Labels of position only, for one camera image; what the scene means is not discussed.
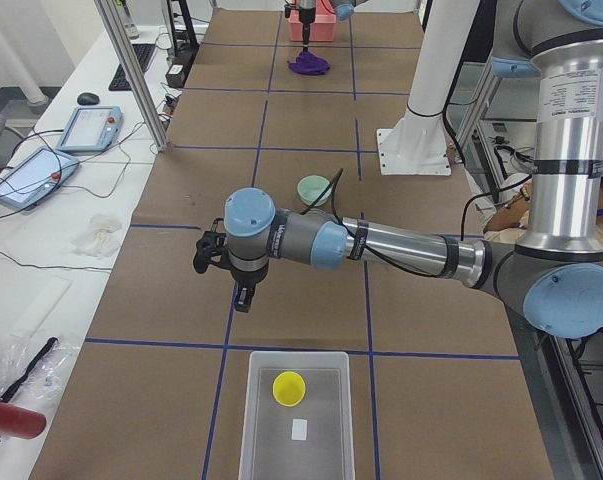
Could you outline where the black computer mouse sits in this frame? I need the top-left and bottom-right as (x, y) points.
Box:
(76, 92), (100, 106)

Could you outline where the pink plastic bin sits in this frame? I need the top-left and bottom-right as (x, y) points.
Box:
(287, 11), (337, 42)

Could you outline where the teach pendant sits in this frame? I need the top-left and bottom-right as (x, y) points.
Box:
(56, 106), (123, 155)
(0, 147), (79, 210)

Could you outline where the black keyboard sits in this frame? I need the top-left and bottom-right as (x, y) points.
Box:
(108, 43), (158, 92)

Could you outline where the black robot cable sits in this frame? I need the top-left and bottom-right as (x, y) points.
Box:
(300, 167), (532, 276)

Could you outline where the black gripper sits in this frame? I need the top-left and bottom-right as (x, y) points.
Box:
(298, 0), (315, 50)
(231, 261), (269, 313)

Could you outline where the translucent plastic box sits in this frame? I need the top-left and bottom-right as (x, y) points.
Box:
(238, 351), (356, 479)

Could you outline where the clear plastic bag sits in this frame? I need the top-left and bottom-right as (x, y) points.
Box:
(0, 336), (80, 405)

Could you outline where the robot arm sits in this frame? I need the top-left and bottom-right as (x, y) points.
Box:
(294, 0), (356, 51)
(215, 1), (603, 339)

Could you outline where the yellow plastic cup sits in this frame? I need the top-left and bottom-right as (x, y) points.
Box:
(272, 371), (306, 407)

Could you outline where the white flat strip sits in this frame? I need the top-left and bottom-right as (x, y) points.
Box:
(10, 276), (72, 338)

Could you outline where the teach pendant near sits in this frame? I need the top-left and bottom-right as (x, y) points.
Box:
(0, 147), (79, 210)

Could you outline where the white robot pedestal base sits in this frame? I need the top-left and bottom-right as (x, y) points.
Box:
(377, 0), (480, 176)

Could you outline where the crumpled white tissue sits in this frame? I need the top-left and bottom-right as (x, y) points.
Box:
(71, 214), (122, 258)

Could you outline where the white label in box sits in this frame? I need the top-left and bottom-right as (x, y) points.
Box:
(291, 418), (308, 441)

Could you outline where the purple cloth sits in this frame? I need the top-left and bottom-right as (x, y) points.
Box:
(288, 49), (331, 76)

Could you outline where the red cylinder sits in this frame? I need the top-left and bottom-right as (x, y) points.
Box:
(0, 401), (47, 440)

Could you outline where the black strap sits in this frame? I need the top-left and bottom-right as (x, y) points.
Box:
(0, 337), (60, 404)

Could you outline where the teach pendant far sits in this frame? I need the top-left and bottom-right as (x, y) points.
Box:
(56, 106), (123, 155)

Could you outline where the mint green bowl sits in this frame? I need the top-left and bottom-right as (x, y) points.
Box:
(297, 175), (332, 206)

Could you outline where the aluminium frame post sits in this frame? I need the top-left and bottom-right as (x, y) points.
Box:
(94, 0), (167, 152)

